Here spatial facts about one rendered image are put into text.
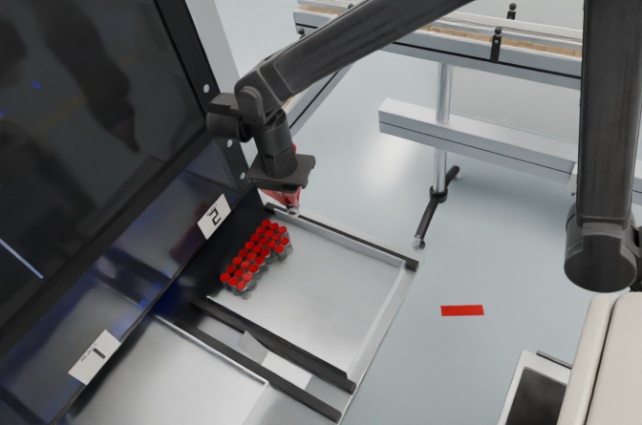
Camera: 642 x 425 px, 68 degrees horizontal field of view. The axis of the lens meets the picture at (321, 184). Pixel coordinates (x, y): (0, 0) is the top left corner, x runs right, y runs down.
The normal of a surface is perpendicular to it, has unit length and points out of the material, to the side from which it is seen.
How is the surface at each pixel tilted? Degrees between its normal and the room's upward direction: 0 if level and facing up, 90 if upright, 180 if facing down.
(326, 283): 0
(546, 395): 0
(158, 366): 0
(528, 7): 90
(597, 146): 81
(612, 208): 67
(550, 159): 90
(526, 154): 90
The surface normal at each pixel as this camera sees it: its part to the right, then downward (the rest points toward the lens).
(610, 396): -0.68, -0.69
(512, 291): -0.15, -0.66
